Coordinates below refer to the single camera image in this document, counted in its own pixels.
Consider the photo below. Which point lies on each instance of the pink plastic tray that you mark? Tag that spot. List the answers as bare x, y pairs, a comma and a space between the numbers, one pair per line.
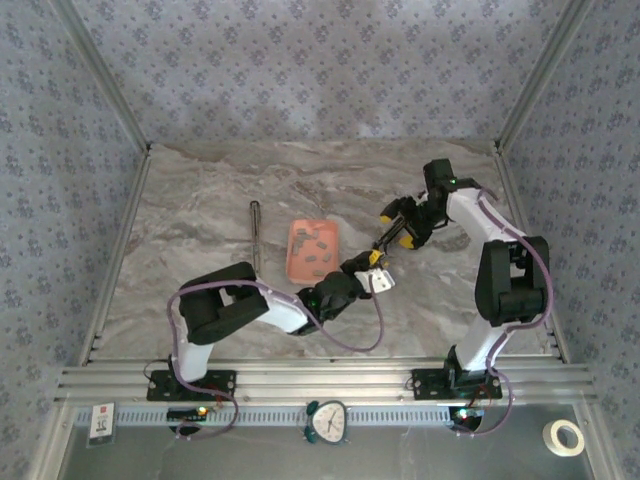
305, 267

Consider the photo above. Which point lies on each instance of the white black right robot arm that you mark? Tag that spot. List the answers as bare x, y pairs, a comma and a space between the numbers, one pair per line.
510, 280

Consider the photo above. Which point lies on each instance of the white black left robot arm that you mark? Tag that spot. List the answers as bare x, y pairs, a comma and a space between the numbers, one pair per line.
225, 300

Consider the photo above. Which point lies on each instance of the teal alarm clock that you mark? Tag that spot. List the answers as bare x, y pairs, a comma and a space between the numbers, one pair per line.
327, 422

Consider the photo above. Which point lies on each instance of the grey metal shelf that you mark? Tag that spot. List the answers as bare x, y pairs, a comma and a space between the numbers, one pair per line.
400, 460

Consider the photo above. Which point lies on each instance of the white tape roll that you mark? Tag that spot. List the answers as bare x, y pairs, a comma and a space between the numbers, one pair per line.
550, 440

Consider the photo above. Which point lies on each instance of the white label card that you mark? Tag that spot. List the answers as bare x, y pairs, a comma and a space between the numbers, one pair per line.
102, 425

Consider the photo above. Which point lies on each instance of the aluminium mounting rail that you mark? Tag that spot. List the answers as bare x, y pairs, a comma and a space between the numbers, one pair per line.
320, 380

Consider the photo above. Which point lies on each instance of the aluminium table side rail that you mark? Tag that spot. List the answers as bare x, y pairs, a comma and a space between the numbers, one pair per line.
117, 255
506, 167

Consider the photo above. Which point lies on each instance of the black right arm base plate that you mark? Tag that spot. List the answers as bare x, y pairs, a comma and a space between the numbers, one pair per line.
425, 380

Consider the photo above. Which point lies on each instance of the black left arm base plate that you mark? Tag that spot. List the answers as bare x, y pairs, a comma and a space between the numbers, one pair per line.
220, 378

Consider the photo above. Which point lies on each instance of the aluminium frame post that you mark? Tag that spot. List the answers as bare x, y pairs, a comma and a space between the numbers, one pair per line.
102, 70
542, 70

